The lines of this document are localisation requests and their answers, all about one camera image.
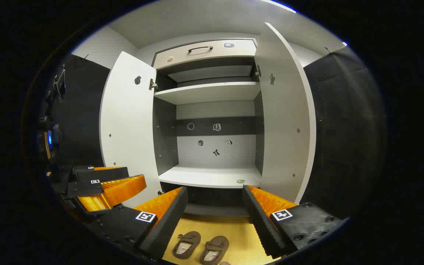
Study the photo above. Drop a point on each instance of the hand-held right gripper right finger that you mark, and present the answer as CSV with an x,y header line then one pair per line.
x,y
261,224

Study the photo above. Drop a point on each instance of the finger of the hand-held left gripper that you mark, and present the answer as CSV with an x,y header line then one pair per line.
x,y
87,188
105,173

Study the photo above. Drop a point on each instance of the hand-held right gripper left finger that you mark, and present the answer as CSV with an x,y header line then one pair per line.
x,y
168,224

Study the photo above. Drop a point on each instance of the brown fuzzy shoe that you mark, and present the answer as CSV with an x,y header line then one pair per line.
x,y
215,248
186,243

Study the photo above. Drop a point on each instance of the white shoe cabinet door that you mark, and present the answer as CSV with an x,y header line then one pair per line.
x,y
283,121
129,129

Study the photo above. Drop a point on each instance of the white shoe cabinet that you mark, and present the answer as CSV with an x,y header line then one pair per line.
x,y
215,154

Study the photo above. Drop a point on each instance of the white cabinet shelf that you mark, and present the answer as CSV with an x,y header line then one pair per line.
x,y
208,176
208,92

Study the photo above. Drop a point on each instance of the metal door hinge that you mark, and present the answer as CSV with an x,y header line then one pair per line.
x,y
258,70
153,85

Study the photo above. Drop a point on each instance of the beige cabinet drawer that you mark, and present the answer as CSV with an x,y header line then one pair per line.
x,y
204,55

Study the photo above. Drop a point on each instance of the black backdrop cloth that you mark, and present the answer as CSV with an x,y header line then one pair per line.
x,y
83,117
344,129

